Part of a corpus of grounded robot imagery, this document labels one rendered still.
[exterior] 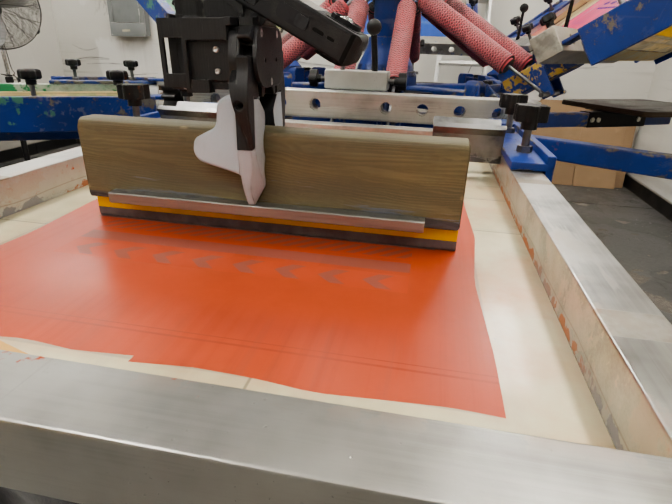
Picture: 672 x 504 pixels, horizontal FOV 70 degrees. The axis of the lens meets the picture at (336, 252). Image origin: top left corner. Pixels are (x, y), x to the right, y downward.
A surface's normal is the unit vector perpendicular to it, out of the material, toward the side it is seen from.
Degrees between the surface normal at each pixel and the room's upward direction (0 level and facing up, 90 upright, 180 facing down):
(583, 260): 0
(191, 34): 90
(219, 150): 83
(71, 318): 0
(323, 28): 92
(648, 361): 0
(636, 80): 90
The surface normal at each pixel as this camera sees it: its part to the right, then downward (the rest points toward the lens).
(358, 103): -0.19, 0.38
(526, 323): 0.04, -0.92
